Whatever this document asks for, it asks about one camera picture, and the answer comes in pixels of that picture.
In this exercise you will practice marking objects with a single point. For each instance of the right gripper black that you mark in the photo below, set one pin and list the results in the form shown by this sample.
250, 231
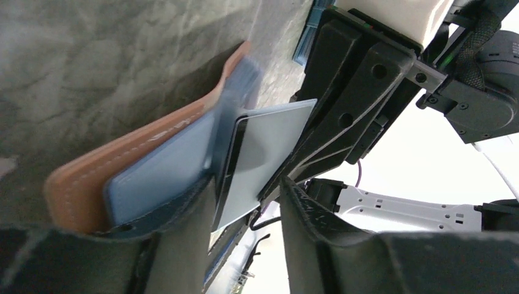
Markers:
362, 53

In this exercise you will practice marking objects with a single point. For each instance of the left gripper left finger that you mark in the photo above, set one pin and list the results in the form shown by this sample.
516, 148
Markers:
164, 251

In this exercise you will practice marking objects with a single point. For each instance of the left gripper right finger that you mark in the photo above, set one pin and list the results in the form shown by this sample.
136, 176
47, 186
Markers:
325, 254

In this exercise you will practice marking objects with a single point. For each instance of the grey credit card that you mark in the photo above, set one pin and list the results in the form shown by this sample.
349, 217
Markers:
249, 148

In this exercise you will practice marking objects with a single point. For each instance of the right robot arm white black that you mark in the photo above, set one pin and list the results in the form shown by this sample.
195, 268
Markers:
479, 98

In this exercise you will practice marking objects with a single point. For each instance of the blue card holder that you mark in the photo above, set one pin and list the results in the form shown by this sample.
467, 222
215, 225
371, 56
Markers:
304, 45

